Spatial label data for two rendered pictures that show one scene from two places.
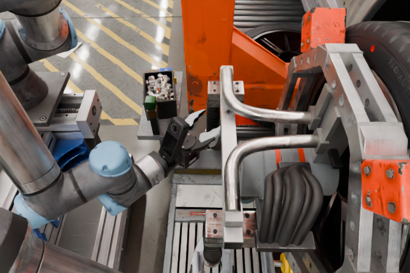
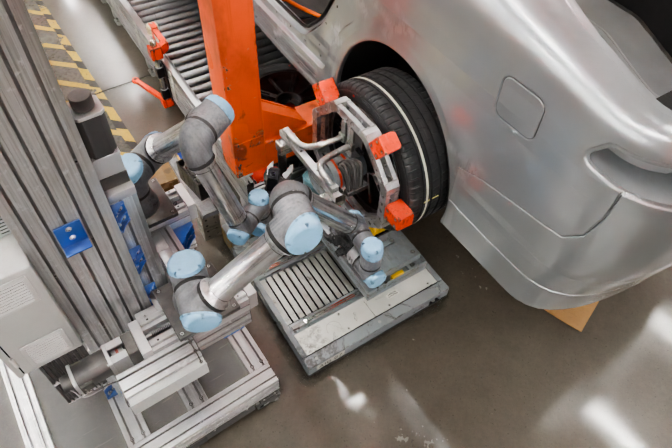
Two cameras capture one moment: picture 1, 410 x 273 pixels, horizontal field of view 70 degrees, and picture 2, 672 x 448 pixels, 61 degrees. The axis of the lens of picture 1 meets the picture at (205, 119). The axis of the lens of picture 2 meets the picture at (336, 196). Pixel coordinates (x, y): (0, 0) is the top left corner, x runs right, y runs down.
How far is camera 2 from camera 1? 1.62 m
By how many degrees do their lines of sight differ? 23
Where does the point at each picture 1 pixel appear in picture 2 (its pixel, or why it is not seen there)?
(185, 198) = not seen: hidden behind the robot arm
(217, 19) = (250, 99)
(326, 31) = (329, 92)
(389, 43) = (359, 93)
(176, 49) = (139, 129)
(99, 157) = (256, 197)
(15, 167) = (235, 209)
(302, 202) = (356, 168)
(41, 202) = (245, 226)
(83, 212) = not seen: hidden behind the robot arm
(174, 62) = not seen: hidden behind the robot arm
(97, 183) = (261, 210)
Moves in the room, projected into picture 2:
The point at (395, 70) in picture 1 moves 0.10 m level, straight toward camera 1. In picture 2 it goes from (366, 104) to (363, 122)
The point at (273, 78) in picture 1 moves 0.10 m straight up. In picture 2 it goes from (294, 123) to (294, 107)
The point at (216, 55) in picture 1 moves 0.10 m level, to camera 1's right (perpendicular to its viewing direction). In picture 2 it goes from (253, 123) to (273, 115)
